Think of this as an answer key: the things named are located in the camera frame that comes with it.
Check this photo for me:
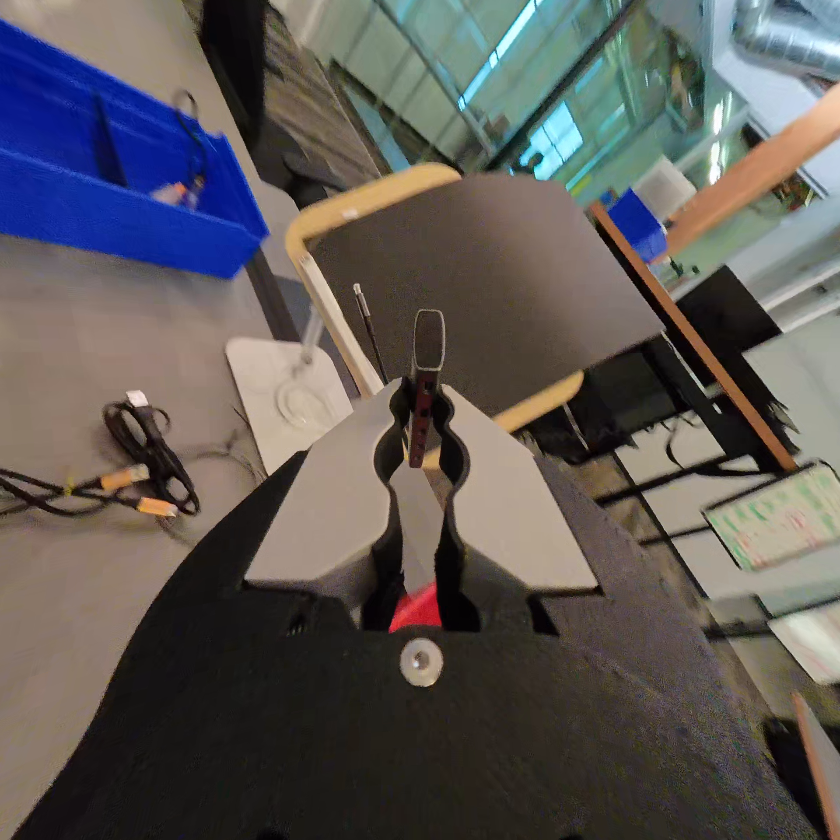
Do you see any white stand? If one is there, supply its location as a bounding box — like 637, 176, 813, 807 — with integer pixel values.
225, 314, 355, 475

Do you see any black board wooden rim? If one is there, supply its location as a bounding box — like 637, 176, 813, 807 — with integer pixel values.
284, 163, 665, 470

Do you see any silver air duct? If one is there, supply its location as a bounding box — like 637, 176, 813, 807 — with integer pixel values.
730, 0, 840, 83

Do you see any whiteboard green red writing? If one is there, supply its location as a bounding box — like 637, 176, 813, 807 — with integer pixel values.
703, 461, 840, 573

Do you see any black cable with orange plugs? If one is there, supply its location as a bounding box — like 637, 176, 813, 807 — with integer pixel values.
101, 390, 201, 517

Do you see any blue plastic bin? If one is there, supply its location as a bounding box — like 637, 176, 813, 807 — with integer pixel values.
0, 18, 271, 281
607, 188, 670, 265

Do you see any red plastic bin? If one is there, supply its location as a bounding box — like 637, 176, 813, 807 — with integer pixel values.
388, 581, 442, 634

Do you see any wooden beam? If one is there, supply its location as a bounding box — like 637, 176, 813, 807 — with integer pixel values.
663, 84, 840, 257

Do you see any white box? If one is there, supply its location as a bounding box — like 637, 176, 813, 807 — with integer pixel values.
638, 156, 698, 223

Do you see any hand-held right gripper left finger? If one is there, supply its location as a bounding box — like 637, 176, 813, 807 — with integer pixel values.
244, 377, 413, 630

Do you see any wood-edged desk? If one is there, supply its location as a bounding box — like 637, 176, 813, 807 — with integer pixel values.
589, 202, 800, 475

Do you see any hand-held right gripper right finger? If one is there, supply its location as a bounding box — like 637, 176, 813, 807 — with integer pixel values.
433, 384, 600, 633

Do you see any thin black cable silver plug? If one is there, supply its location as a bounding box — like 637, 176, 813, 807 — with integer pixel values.
352, 282, 390, 387

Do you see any black monitor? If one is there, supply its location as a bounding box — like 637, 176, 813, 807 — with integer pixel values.
676, 266, 783, 358

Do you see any large whiteboard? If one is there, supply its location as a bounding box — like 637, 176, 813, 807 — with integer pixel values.
766, 600, 840, 686

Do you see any grey top desk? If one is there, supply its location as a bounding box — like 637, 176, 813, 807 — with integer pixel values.
789, 691, 840, 840

